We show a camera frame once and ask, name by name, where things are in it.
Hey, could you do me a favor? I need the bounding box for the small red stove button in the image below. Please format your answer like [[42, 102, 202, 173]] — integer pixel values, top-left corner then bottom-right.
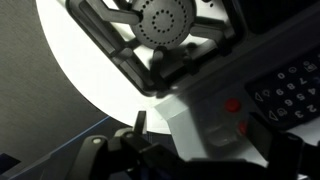
[[223, 98, 242, 114], [236, 120, 250, 136]]

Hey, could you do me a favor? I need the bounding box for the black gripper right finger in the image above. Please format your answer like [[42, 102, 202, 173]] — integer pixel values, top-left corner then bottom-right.
[[199, 112, 320, 180]]

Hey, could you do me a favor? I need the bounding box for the grey toy stove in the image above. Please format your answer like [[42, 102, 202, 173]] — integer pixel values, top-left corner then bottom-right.
[[64, 0, 320, 168]]

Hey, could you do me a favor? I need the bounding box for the black stove keypad panel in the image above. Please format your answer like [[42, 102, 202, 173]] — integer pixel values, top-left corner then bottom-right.
[[244, 49, 320, 131]]

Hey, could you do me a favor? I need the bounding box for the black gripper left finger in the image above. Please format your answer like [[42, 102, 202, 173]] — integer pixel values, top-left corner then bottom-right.
[[64, 110, 201, 180]]

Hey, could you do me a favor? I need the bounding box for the black burner grate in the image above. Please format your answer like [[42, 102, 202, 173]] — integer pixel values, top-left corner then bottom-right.
[[64, 0, 246, 98]]

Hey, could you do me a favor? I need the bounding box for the grey perforated burner cap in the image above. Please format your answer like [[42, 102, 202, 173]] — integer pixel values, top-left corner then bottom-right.
[[130, 0, 198, 51]]

